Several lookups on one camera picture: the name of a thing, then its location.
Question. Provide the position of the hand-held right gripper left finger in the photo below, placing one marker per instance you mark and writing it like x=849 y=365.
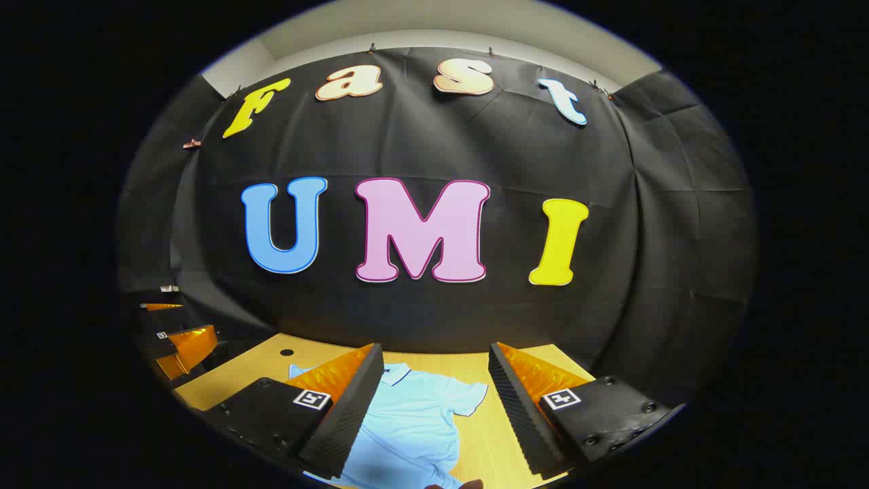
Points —
x=353 y=407

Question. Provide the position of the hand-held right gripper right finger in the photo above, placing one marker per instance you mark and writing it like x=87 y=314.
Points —
x=519 y=414

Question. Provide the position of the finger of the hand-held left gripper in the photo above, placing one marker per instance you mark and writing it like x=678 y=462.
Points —
x=163 y=306
x=193 y=346

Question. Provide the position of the light blue T-shirt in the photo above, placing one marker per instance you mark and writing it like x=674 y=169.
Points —
x=414 y=421

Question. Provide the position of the black backdrop cloth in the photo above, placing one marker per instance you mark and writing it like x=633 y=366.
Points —
x=475 y=149

